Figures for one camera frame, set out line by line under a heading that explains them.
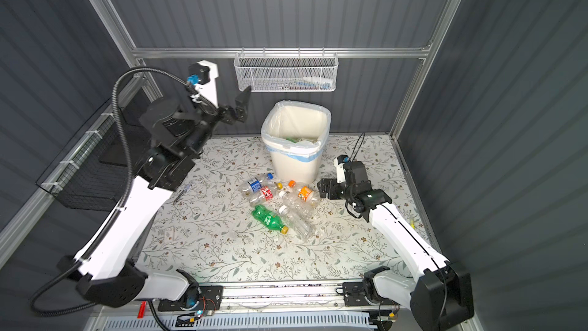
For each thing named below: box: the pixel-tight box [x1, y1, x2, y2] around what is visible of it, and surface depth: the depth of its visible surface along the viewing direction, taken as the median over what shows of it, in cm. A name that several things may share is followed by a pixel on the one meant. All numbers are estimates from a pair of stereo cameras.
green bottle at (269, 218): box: [251, 204, 289, 236], surface depth 88 cm
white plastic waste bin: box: [261, 100, 332, 185], surface depth 95 cm
